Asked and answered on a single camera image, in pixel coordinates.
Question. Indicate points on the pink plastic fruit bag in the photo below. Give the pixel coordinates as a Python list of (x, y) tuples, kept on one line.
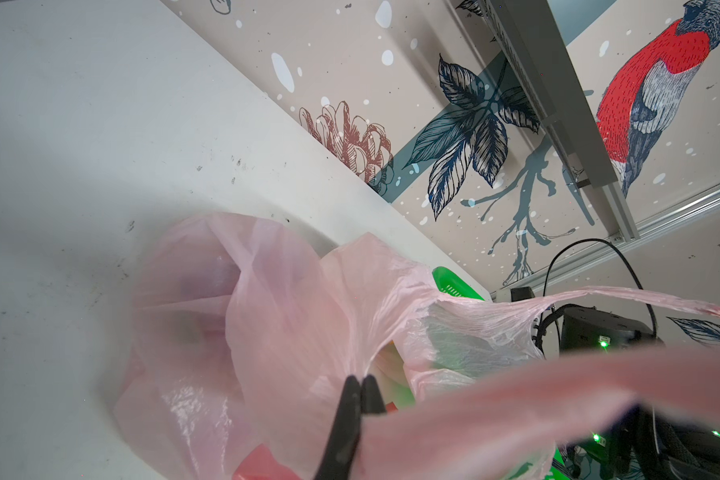
[(244, 336)]

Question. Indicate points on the green plastic basket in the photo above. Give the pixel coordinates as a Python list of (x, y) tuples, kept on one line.
[(450, 283)]

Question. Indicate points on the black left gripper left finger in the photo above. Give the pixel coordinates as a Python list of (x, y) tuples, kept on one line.
[(344, 436)]

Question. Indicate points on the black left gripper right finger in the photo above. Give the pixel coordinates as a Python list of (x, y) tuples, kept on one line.
[(372, 402)]

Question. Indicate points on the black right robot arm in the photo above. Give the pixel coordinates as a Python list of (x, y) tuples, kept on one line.
[(641, 445)]

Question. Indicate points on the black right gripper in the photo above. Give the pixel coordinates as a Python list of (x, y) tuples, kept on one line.
[(585, 328)]

